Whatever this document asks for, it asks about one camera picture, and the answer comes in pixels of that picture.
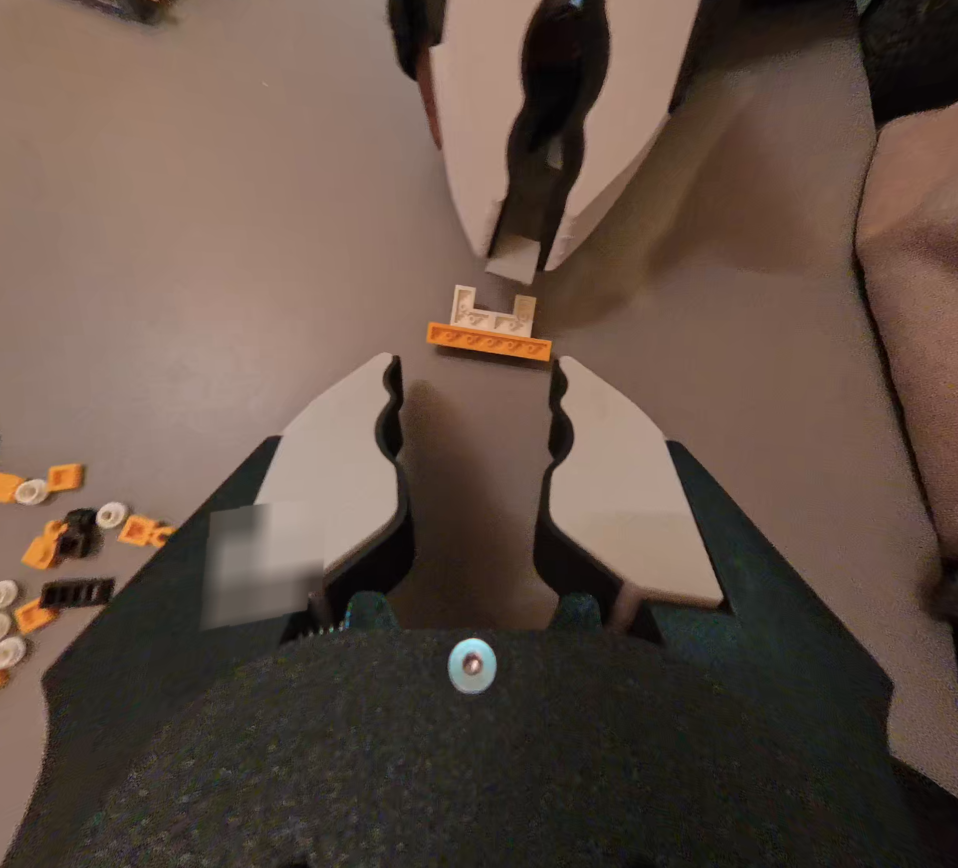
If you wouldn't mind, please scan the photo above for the small black white lego assembly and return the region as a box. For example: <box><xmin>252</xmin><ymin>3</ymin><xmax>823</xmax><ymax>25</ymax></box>
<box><xmin>449</xmin><ymin>284</ymin><xmax>538</xmax><ymax>332</ymax></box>

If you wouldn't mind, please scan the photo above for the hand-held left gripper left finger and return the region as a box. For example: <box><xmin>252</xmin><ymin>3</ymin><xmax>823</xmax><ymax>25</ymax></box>
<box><xmin>258</xmin><ymin>352</ymin><xmax>414</xmax><ymax>579</ymax></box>

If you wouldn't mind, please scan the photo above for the dark fleece jacket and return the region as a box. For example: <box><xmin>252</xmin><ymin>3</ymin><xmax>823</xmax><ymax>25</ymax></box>
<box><xmin>859</xmin><ymin>0</ymin><xmax>958</xmax><ymax>130</ymax></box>

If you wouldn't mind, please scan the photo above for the beige shirt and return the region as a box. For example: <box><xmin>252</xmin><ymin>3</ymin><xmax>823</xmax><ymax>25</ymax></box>
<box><xmin>853</xmin><ymin>106</ymin><xmax>958</xmax><ymax>626</ymax></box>

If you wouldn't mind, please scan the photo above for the cluster of small lego parts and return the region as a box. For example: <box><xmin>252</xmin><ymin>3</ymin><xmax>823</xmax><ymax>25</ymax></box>
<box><xmin>0</xmin><ymin>462</ymin><xmax>178</xmax><ymax>691</ymax></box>

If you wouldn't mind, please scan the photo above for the long orange lego plate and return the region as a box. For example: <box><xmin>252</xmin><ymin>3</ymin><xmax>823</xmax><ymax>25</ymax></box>
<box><xmin>426</xmin><ymin>322</ymin><xmax>554</xmax><ymax>363</ymax></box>

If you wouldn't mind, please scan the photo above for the person's right hand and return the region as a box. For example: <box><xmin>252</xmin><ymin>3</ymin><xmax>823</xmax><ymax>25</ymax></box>
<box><xmin>417</xmin><ymin>48</ymin><xmax>445</xmax><ymax>151</ymax></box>

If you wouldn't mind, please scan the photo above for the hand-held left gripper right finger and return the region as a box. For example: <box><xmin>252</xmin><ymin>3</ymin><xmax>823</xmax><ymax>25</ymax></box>
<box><xmin>533</xmin><ymin>355</ymin><xmax>725</xmax><ymax>612</ymax></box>

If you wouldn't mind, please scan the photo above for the light grey lego piece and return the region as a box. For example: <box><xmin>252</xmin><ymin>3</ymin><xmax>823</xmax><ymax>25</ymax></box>
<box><xmin>485</xmin><ymin>232</ymin><xmax>541</xmax><ymax>286</ymax></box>

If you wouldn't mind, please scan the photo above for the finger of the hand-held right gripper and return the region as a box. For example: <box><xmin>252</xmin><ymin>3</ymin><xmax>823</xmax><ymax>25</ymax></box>
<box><xmin>430</xmin><ymin>0</ymin><xmax>566</xmax><ymax>260</ymax></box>
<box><xmin>542</xmin><ymin>0</ymin><xmax>721</xmax><ymax>272</ymax></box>

